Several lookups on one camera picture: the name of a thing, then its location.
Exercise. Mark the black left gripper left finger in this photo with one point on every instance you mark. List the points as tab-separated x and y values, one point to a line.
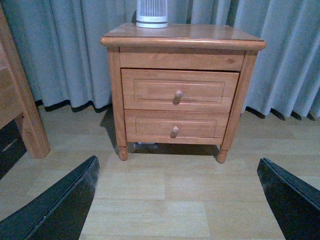
59	213

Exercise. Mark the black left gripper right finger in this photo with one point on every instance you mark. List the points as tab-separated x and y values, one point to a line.
295	204

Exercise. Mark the grey curtain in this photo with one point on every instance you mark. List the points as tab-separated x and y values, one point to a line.
58	42

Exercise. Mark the wooden nightstand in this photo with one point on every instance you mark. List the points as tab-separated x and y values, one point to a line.
181	47

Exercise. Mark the white slatted cylinder device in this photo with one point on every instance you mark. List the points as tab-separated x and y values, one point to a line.
152	14

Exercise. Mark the wooden drawer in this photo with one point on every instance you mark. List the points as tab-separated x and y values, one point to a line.
175	127
178	90

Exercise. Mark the wooden bed frame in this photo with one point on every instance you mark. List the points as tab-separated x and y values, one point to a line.
16	100

